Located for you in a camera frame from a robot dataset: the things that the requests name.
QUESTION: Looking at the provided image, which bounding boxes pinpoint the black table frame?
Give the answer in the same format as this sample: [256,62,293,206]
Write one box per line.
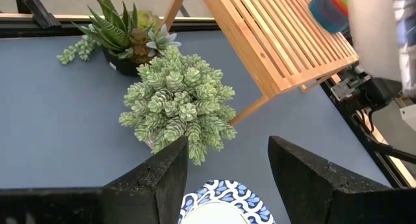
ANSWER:
[0,0,416,189]

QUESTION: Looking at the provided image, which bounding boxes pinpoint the teal plastic bowl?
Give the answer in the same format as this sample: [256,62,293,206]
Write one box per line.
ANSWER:
[308,0,349,34]

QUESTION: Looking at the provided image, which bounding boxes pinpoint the slatted wooden shelf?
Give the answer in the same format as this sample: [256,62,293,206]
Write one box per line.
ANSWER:
[161,0,359,127]

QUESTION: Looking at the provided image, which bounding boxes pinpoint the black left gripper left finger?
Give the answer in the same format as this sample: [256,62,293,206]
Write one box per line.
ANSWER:
[0,135,190,224]

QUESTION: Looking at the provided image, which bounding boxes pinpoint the round pale green succulent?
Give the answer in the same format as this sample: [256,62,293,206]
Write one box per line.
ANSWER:
[118,45,237,166]

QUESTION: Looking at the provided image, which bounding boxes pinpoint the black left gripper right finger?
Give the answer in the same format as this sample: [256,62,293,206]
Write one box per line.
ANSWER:
[267,135,416,224]

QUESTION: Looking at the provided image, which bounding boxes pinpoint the blue patterned paper bowl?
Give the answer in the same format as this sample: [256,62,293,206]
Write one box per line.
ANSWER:
[177,179,276,224]
[347,0,416,98]

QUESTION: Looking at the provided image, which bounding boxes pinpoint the spiky succulents in black pot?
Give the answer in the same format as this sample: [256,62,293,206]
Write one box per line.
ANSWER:
[57,0,182,77]

